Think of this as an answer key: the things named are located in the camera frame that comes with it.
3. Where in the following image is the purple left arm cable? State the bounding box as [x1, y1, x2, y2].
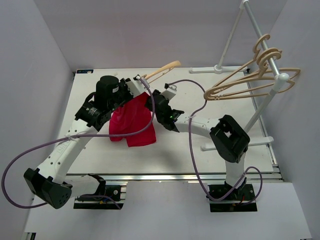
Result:
[1, 76, 156, 210]

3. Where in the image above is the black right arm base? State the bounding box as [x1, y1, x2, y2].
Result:
[205, 181, 258, 213]

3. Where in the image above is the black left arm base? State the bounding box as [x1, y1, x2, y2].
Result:
[73, 175, 126, 210]

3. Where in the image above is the aluminium table rail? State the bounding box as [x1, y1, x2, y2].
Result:
[64, 171, 283, 183]

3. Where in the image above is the blue label sticker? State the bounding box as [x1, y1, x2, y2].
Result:
[76, 69, 94, 74]

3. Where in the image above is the white clothes rack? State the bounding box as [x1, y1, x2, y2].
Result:
[188, 0, 291, 152]

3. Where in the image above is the red t shirt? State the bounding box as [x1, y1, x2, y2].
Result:
[108, 92, 157, 147]

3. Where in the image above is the beige hanger rear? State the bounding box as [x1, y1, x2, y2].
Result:
[203, 34, 272, 100]

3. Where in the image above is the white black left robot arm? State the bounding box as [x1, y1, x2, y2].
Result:
[23, 75, 150, 209]

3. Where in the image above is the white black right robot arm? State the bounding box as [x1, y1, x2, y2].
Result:
[152, 87, 250, 200]

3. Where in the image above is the beige hanger front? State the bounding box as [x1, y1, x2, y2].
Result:
[141, 60, 182, 83]

